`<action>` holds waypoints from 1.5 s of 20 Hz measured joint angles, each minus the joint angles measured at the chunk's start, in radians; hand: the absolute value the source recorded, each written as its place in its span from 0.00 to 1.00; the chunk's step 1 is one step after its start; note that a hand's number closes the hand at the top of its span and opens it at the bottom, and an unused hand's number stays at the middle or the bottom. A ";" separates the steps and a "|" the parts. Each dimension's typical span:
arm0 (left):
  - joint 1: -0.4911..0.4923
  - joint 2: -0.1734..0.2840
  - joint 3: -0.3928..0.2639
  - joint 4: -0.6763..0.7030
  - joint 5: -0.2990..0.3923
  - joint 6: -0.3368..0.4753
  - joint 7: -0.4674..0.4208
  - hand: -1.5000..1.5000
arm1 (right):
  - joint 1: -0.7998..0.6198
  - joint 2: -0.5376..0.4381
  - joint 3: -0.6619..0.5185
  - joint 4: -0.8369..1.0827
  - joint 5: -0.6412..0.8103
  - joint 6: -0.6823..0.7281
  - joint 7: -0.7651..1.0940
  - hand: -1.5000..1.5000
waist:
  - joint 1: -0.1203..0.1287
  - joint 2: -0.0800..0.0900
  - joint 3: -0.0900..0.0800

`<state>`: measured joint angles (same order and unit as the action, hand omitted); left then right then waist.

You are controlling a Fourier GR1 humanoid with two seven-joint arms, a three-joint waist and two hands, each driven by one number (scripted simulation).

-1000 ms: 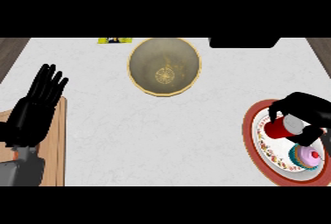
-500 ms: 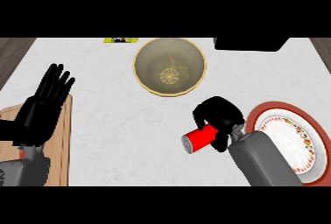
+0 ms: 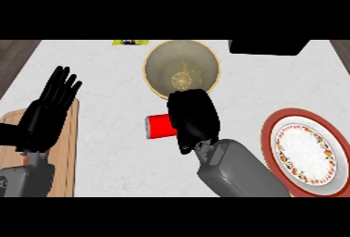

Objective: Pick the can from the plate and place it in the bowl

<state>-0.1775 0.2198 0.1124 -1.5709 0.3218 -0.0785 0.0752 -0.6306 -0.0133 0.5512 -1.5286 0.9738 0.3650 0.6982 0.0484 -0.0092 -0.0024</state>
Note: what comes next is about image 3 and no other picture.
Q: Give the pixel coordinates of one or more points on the yellow-rimmed olive bowl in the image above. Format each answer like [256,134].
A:
[183,69]

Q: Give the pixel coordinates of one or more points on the black appliance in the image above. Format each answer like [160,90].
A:
[267,47]

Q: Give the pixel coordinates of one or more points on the wooden cutting board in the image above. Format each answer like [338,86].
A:
[61,160]

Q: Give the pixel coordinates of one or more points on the red-rimmed white floral plate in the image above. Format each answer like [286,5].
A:
[307,152]

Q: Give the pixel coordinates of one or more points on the red can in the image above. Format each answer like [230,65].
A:
[160,126]

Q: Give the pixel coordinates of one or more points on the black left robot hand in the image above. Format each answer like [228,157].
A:
[42,118]

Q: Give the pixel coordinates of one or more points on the yellow packet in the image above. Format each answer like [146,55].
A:
[131,42]

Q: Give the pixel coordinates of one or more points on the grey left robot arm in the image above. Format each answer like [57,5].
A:
[29,176]

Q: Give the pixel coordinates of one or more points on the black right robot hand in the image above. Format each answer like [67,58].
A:
[194,117]

